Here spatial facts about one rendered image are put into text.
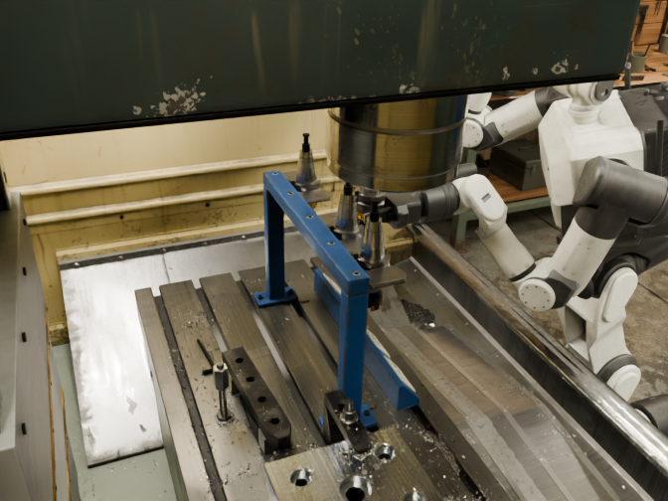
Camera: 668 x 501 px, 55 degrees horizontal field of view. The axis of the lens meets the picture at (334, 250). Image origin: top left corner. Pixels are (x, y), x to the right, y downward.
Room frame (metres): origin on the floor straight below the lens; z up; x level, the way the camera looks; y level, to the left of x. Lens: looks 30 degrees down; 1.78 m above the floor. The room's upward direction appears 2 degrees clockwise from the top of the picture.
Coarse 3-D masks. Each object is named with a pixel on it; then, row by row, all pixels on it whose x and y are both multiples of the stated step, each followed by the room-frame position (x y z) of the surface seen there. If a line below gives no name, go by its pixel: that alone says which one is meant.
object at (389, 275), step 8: (368, 272) 0.92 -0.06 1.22; (376, 272) 0.92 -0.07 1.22; (384, 272) 0.92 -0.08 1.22; (392, 272) 0.92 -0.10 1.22; (400, 272) 0.92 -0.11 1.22; (376, 280) 0.89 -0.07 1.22; (384, 280) 0.89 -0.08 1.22; (392, 280) 0.89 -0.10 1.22; (400, 280) 0.90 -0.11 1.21; (376, 288) 0.88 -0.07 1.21
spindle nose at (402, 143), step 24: (456, 96) 0.67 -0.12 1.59; (336, 120) 0.68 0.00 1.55; (360, 120) 0.65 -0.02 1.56; (384, 120) 0.64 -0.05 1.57; (408, 120) 0.64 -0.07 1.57; (432, 120) 0.65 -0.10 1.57; (456, 120) 0.67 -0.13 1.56; (336, 144) 0.68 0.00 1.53; (360, 144) 0.65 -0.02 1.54; (384, 144) 0.64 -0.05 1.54; (408, 144) 0.64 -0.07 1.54; (432, 144) 0.65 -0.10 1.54; (456, 144) 0.68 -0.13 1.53; (336, 168) 0.68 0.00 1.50; (360, 168) 0.65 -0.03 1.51; (384, 168) 0.64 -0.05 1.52; (408, 168) 0.64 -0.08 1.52; (432, 168) 0.65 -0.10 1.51; (456, 168) 0.69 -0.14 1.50; (408, 192) 0.65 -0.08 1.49
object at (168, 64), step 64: (0, 0) 0.46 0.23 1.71; (64, 0) 0.48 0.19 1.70; (128, 0) 0.49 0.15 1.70; (192, 0) 0.51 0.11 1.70; (256, 0) 0.53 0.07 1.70; (320, 0) 0.55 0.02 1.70; (384, 0) 0.57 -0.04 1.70; (448, 0) 0.60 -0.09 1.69; (512, 0) 0.62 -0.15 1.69; (576, 0) 0.65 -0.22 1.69; (640, 0) 0.69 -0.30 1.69; (0, 64) 0.46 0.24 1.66; (64, 64) 0.47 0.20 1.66; (128, 64) 0.49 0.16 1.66; (192, 64) 0.51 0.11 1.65; (256, 64) 0.53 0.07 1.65; (320, 64) 0.55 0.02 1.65; (384, 64) 0.57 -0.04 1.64; (448, 64) 0.60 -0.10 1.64; (512, 64) 0.63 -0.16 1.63; (576, 64) 0.66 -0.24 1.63; (0, 128) 0.45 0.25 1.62; (64, 128) 0.47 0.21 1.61
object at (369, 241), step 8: (368, 224) 0.96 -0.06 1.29; (376, 224) 0.95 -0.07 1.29; (368, 232) 0.95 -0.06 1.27; (376, 232) 0.95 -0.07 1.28; (368, 240) 0.95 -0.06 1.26; (376, 240) 0.95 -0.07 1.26; (360, 248) 0.96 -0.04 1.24; (368, 248) 0.95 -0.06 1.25; (376, 248) 0.95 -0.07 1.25; (384, 248) 0.96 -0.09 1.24; (368, 256) 0.94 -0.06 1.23; (376, 256) 0.94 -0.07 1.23
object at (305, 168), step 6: (300, 150) 1.27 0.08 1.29; (300, 156) 1.26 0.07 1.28; (306, 156) 1.25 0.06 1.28; (312, 156) 1.26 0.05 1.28; (300, 162) 1.26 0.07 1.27; (306, 162) 1.25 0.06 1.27; (312, 162) 1.26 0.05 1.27; (300, 168) 1.25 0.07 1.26; (306, 168) 1.25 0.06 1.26; (312, 168) 1.26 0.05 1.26; (300, 174) 1.25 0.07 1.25; (306, 174) 1.25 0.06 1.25; (312, 174) 1.25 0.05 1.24; (300, 180) 1.25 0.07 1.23; (306, 180) 1.25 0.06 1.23; (312, 180) 1.25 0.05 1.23
